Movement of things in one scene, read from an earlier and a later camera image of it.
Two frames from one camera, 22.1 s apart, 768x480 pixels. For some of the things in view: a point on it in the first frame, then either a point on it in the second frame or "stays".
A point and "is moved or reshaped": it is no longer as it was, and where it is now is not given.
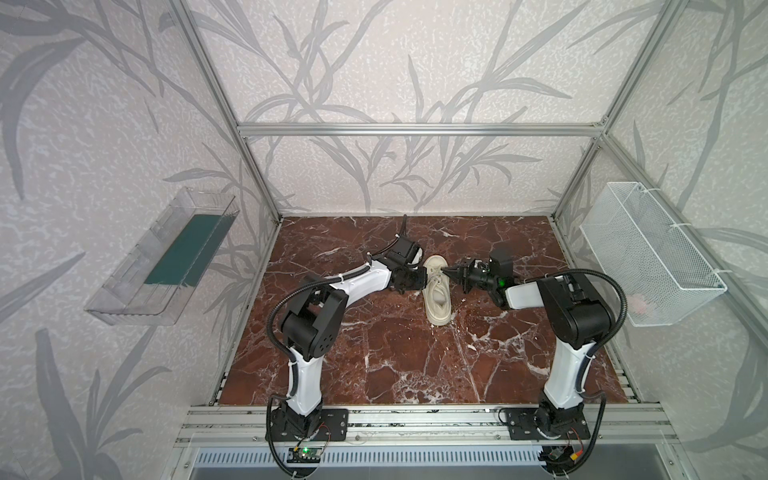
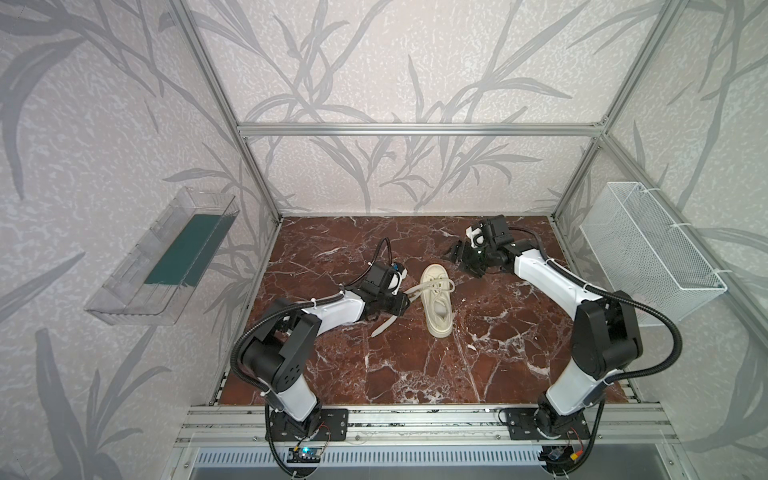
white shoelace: [435, 275] -> [418, 289]
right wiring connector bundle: [560, 456] stays
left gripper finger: [420, 278] -> [401, 303]
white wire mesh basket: [635, 241] stays
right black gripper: [468, 273] -> [471, 257]
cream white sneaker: [437, 296] is moved or reshaped
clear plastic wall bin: [152, 283] stays
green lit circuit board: [304, 455] stays
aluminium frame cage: [595, 129] stays
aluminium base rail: [647, 428] stays
